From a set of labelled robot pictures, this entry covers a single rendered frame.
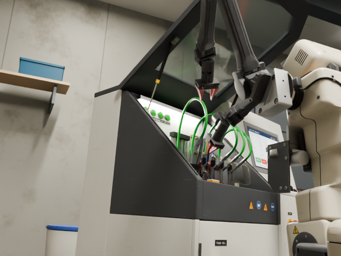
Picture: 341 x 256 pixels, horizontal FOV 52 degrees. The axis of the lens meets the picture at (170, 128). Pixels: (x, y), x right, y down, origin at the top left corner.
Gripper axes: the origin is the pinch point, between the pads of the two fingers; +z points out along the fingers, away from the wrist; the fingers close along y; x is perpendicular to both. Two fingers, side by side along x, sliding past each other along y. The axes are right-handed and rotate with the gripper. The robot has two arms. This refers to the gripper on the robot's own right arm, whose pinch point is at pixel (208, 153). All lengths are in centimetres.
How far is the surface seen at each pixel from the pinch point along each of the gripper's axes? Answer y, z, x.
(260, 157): 19, 8, -58
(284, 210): -27, 12, -45
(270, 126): 49, -3, -83
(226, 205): -37.0, 2.9, 8.0
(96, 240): -7, 59, 45
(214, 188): -34.1, -3.4, 16.4
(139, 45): 341, 45, -80
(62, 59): 321, 86, 21
